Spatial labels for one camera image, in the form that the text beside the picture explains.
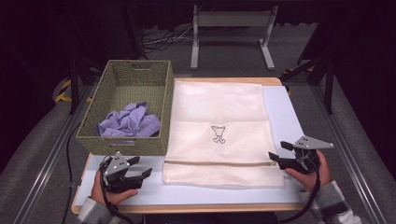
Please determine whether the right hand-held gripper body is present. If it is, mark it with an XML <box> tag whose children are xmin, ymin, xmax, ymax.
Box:
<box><xmin>279</xmin><ymin>134</ymin><xmax>335</xmax><ymax>175</ymax></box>

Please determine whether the person's left hand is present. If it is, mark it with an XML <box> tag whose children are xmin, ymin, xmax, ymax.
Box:
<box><xmin>90</xmin><ymin>170</ymin><xmax>140</xmax><ymax>207</ymax></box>

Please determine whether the white mesh laundry bag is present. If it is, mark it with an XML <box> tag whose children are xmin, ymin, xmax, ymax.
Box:
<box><xmin>161</xmin><ymin>79</ymin><xmax>286</xmax><ymax>189</ymax></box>

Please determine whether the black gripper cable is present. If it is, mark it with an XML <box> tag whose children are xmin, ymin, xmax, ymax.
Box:
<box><xmin>277</xmin><ymin>161</ymin><xmax>322</xmax><ymax>224</ymax></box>
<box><xmin>98</xmin><ymin>155</ymin><xmax>135</xmax><ymax>224</ymax></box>

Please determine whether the black metal stand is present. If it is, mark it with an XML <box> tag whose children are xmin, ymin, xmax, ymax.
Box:
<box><xmin>279</xmin><ymin>53</ymin><xmax>336</xmax><ymax>115</ymax></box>
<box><xmin>65</xmin><ymin>46</ymin><xmax>106</xmax><ymax>116</ymax></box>

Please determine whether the grey metal stand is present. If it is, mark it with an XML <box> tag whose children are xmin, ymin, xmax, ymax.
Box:
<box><xmin>189</xmin><ymin>4</ymin><xmax>280</xmax><ymax>71</ymax></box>

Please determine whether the black floor cable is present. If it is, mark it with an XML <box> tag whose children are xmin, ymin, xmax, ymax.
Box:
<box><xmin>60</xmin><ymin>121</ymin><xmax>82</xmax><ymax>224</ymax></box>

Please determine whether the green woven basket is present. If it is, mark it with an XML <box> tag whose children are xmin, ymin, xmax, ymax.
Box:
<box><xmin>75</xmin><ymin>59</ymin><xmax>175</xmax><ymax>157</ymax></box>

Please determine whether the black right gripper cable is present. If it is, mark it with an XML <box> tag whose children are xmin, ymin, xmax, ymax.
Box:
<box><xmin>277</xmin><ymin>161</ymin><xmax>322</xmax><ymax>224</ymax></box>

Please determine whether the person's right hand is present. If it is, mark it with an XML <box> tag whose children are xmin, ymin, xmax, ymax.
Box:
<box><xmin>284</xmin><ymin>149</ymin><xmax>332</xmax><ymax>192</ymax></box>

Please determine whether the metal floor rail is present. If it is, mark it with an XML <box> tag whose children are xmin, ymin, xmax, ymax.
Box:
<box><xmin>310</xmin><ymin>83</ymin><xmax>388</xmax><ymax>224</ymax></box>
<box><xmin>11</xmin><ymin>86</ymin><xmax>95</xmax><ymax>224</ymax></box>

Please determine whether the yellow black hazard tape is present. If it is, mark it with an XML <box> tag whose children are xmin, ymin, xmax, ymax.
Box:
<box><xmin>280</xmin><ymin>65</ymin><xmax>315</xmax><ymax>77</ymax></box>
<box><xmin>53</xmin><ymin>78</ymin><xmax>94</xmax><ymax>104</ymax></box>

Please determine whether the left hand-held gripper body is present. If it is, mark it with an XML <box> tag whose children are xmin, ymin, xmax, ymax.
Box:
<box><xmin>99</xmin><ymin>151</ymin><xmax>143</xmax><ymax>194</ymax></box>

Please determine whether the tangle of floor cables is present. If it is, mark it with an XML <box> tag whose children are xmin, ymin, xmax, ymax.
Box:
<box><xmin>141</xmin><ymin>23</ymin><xmax>196</xmax><ymax>54</ymax></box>

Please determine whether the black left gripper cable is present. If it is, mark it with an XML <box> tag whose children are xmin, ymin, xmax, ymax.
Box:
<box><xmin>98</xmin><ymin>155</ymin><xmax>135</xmax><ymax>224</ymax></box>

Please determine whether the purple cloth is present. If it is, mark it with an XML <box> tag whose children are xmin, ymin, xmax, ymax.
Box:
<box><xmin>95</xmin><ymin>101</ymin><xmax>163</xmax><ymax>138</ymax></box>

